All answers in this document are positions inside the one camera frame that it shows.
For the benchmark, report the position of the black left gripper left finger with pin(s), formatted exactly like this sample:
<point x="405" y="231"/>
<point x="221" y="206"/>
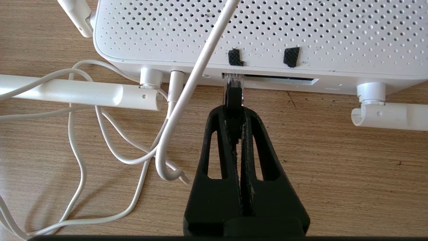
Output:
<point x="210" y="197"/>

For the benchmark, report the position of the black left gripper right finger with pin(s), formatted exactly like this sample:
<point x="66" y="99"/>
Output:
<point x="277" y="197"/>

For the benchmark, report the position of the white router with antennas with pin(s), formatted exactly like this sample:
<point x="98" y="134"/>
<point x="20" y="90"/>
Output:
<point x="267" y="33"/>

